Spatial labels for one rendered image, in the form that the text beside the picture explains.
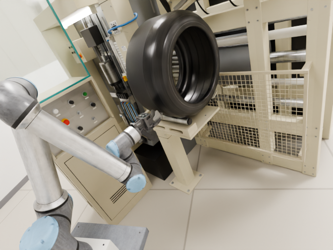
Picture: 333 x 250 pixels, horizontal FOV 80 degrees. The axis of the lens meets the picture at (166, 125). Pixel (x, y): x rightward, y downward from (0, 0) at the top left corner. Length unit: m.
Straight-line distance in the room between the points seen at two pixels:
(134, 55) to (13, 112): 0.61
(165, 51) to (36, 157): 0.73
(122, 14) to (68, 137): 0.86
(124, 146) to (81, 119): 0.74
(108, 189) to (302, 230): 1.49
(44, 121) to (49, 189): 0.38
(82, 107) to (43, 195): 0.77
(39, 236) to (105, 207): 1.00
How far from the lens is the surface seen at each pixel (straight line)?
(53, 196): 1.09
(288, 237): 1.74
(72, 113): 1.62
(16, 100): 0.79
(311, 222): 1.81
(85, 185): 1.76
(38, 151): 0.98
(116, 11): 1.37
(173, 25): 1.07
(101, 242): 1.17
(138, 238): 1.20
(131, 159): 1.02
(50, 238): 1.00
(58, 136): 0.80
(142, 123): 1.06
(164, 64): 0.99
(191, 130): 1.25
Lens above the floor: 1.55
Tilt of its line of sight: 30 degrees down
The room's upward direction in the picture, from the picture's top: 22 degrees counter-clockwise
